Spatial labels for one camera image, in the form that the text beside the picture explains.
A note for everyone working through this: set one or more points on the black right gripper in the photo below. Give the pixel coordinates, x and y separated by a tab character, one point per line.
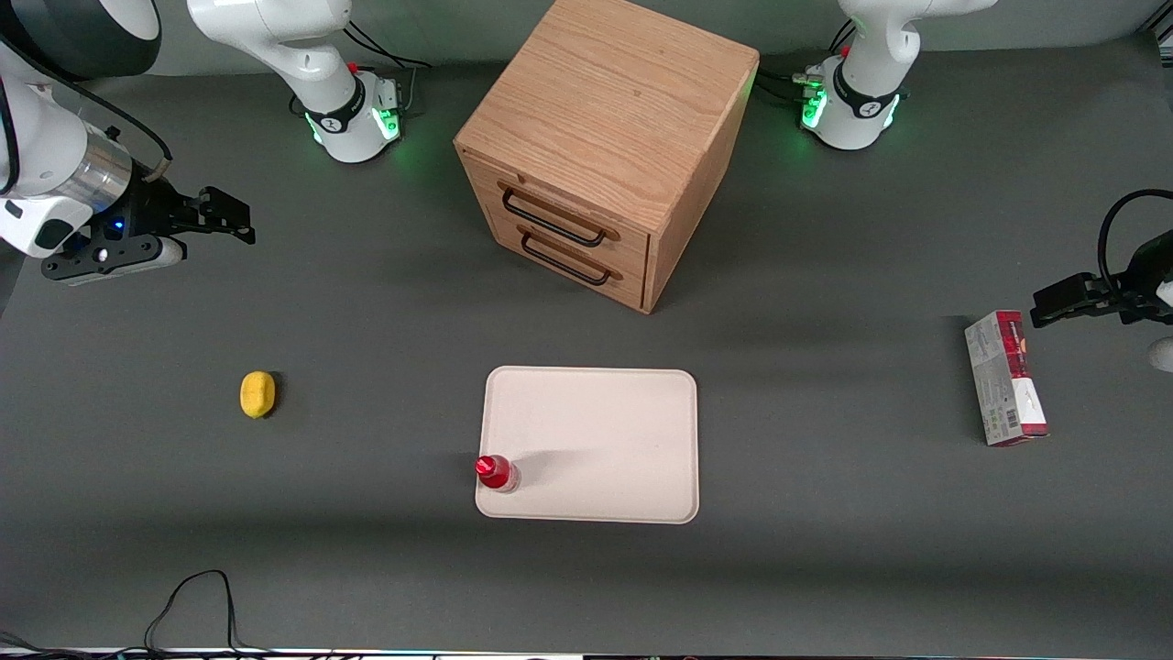
149	211

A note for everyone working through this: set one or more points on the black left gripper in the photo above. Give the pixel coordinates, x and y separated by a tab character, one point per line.
1145	278

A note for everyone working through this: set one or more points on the red coke bottle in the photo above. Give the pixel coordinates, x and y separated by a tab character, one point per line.
495	472

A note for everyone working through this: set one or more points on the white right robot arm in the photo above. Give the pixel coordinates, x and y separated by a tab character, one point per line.
302	46

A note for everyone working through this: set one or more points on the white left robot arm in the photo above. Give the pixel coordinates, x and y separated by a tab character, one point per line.
866	82

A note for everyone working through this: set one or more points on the cream rectangular tray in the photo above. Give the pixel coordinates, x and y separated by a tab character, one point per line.
605	431

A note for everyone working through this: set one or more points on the grey and red carton box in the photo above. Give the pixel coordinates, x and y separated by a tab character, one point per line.
1005	378

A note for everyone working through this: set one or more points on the yellow lemon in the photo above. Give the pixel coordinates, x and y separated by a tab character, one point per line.
257	394

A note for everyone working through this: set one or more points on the wooden drawer cabinet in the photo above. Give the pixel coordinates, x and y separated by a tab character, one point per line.
609	119

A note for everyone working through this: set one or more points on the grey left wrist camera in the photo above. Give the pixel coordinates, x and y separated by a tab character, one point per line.
1164	354

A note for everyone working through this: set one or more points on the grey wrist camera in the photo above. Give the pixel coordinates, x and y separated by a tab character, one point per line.
110	257
1164	354

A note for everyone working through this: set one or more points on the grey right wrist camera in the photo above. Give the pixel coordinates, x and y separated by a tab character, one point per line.
110	257

